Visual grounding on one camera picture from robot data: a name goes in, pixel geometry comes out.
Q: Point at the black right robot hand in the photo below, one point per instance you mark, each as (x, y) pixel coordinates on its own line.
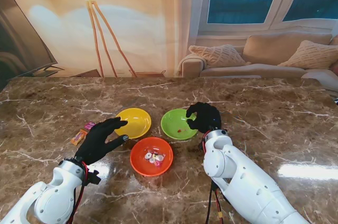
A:
(208, 118)

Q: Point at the orange plastic bowl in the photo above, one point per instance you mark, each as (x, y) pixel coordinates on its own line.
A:
(142, 166)

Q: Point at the small red candy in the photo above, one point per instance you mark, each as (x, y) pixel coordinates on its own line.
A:
(180, 130)

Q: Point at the black white striped object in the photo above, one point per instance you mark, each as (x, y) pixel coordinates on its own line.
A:
(336, 101)

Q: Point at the beige sofa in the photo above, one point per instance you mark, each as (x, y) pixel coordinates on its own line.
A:
(277, 47)

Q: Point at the orange candy bar wrapper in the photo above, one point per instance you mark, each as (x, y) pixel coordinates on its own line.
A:
(78, 137)

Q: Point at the pink candy packet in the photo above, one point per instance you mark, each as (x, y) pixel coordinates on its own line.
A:
(89, 125)

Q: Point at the green plastic bowl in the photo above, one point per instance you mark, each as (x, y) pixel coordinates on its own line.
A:
(171, 123)

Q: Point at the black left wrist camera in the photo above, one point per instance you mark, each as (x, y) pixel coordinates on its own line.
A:
(93, 177)

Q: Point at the yellow plastic bowl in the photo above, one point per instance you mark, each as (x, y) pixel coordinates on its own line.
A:
(137, 123)

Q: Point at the light sheer curtain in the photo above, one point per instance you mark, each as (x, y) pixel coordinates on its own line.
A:
(190, 10)

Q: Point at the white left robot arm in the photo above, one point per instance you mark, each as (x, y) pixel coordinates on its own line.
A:
(52, 203)

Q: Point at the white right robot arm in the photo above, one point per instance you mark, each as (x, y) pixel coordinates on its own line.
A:
(237, 176)

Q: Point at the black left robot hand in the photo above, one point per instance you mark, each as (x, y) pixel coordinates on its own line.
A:
(93, 144)

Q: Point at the cream knitted pillow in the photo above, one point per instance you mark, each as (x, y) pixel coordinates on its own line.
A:
(311, 55)
(219, 56)

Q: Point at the flat screen television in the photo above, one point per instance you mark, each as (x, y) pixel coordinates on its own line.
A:
(16, 36)

